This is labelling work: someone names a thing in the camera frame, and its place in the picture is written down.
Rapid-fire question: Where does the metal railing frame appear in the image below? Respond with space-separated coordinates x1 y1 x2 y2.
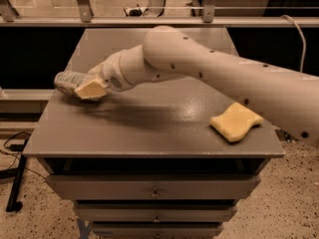
1 0 319 28

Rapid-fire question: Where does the black cable on floor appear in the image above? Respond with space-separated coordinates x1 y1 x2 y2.
0 131 46 181

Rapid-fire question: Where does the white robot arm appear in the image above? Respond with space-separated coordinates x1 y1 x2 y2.
88 26 319 145

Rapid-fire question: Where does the yellow wavy sponge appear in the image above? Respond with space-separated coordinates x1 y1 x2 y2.
209 103 264 142

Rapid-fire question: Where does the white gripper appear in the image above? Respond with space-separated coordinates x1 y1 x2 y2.
75 52 134 100

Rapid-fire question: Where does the grey drawer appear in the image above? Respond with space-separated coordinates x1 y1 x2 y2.
92 223 223 239
74 202 237 223
47 174 260 200

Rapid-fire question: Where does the grey middle drawer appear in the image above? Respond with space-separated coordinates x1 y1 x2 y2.
74 202 237 223

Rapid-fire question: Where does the silver green 7up can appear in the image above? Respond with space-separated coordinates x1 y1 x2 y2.
54 71 87 96

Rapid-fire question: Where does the grey top drawer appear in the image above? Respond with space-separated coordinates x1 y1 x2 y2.
47 174 260 200

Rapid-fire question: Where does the black stand leg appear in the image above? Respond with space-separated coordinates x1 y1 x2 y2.
4 156 26 212

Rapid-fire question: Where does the grey bottom drawer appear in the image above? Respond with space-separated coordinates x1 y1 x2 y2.
92 223 223 239

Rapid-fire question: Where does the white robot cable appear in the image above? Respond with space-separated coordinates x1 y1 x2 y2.
280 14 307 74

